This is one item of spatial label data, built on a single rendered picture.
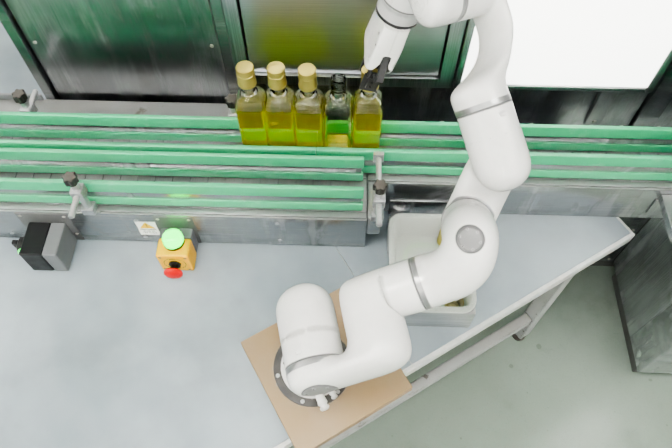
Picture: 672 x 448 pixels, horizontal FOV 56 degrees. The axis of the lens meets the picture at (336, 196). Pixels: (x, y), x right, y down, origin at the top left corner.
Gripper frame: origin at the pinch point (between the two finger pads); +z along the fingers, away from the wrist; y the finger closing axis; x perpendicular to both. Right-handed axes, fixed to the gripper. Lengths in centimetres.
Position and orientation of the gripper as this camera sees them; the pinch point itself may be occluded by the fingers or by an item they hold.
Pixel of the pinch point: (370, 73)
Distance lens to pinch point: 118.1
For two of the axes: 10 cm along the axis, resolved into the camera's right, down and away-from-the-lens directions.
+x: 9.7, 1.5, 2.0
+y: -0.2, 8.5, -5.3
